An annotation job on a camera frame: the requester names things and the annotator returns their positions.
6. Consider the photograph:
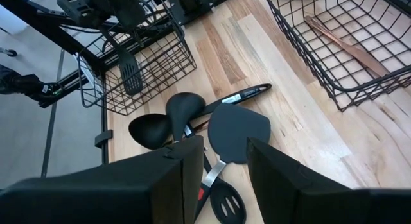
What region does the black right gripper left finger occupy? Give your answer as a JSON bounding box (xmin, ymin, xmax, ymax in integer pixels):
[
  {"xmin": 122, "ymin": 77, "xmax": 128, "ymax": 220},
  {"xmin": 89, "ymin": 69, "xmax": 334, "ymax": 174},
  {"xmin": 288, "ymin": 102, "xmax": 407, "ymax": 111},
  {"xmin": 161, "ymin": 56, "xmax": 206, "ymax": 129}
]
[{"xmin": 0, "ymin": 135, "xmax": 206, "ymax": 224}]

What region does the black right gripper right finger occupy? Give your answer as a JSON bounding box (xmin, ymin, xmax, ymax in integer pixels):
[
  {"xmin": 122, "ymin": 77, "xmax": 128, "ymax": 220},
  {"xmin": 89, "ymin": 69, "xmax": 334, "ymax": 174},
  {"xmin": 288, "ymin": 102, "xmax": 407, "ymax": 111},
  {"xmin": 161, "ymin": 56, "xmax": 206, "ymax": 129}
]
[{"xmin": 246, "ymin": 137, "xmax": 411, "ymax": 224}]

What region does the small black wire basket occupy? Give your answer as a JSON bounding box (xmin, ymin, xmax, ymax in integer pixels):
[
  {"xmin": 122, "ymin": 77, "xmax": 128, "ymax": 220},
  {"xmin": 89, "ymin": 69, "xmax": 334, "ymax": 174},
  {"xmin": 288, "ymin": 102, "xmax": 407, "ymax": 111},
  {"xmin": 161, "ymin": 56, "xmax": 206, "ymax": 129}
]
[{"xmin": 261, "ymin": 0, "xmax": 411, "ymax": 112}]

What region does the black cable connector bundle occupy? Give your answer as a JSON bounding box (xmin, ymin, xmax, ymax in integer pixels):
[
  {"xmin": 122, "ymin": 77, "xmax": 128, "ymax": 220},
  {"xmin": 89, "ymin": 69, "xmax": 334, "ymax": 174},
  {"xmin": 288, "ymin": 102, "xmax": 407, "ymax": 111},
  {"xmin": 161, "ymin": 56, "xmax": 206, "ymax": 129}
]
[{"xmin": 0, "ymin": 64, "xmax": 64, "ymax": 108}]

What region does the black slotted spatula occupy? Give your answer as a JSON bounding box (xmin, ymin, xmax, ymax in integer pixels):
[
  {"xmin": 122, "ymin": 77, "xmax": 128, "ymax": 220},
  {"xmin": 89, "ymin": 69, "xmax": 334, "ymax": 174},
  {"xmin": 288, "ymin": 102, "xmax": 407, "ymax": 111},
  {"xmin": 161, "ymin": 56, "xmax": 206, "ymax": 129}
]
[{"xmin": 98, "ymin": 23, "xmax": 144, "ymax": 97}]

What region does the black table frame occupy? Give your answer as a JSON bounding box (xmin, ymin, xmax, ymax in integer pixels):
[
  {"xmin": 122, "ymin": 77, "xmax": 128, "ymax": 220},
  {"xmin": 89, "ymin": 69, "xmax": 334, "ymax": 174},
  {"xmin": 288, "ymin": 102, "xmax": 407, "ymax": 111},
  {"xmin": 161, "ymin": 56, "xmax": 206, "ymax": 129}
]
[{"xmin": 0, "ymin": 0, "xmax": 114, "ymax": 166}]

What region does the black ladle with white label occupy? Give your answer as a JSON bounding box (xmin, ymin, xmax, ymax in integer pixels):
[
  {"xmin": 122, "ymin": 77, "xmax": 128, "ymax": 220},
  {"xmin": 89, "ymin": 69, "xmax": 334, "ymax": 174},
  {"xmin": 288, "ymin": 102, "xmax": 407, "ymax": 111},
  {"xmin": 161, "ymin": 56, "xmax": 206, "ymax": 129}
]
[{"xmin": 164, "ymin": 83, "xmax": 273, "ymax": 144}]

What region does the black solid turner silver neck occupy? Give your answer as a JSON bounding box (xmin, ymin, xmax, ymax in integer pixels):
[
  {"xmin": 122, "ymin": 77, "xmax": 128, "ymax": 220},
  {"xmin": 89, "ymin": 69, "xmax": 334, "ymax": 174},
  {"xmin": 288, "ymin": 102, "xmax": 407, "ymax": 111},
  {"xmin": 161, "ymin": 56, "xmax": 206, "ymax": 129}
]
[{"xmin": 193, "ymin": 103, "xmax": 272, "ymax": 222}]

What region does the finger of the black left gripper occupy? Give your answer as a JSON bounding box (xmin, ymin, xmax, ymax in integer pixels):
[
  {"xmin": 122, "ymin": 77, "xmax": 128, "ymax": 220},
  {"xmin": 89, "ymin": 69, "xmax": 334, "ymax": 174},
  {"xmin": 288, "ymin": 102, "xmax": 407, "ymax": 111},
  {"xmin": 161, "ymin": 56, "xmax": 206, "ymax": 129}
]
[{"xmin": 111, "ymin": 0, "xmax": 146, "ymax": 30}]

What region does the plain black ladle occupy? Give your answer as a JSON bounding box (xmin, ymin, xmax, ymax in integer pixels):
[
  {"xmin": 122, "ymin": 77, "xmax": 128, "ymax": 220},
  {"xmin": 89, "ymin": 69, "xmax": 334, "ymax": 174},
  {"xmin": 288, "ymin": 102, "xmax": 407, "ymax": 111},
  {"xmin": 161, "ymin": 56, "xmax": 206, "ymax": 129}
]
[{"xmin": 128, "ymin": 113, "xmax": 173, "ymax": 151}]

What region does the large black wire basket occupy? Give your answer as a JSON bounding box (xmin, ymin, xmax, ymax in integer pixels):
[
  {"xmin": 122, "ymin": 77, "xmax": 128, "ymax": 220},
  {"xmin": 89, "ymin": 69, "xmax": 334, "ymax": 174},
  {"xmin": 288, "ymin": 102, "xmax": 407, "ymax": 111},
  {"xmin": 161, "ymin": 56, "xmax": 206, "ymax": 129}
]
[{"xmin": 76, "ymin": 0, "xmax": 197, "ymax": 117}]

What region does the wooden spatula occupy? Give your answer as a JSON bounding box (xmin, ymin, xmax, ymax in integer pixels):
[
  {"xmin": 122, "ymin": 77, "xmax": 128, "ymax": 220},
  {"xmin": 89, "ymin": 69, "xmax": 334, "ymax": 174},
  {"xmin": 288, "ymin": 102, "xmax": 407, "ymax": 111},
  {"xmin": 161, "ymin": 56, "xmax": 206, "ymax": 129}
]
[{"xmin": 303, "ymin": 14, "xmax": 390, "ymax": 78}]

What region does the black slotted spoon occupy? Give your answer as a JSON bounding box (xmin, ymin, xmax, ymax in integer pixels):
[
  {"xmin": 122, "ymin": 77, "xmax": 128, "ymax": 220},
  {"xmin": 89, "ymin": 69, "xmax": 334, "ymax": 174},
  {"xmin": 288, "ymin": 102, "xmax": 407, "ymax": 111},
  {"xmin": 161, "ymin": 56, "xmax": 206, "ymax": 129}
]
[{"xmin": 183, "ymin": 122, "xmax": 247, "ymax": 224}]

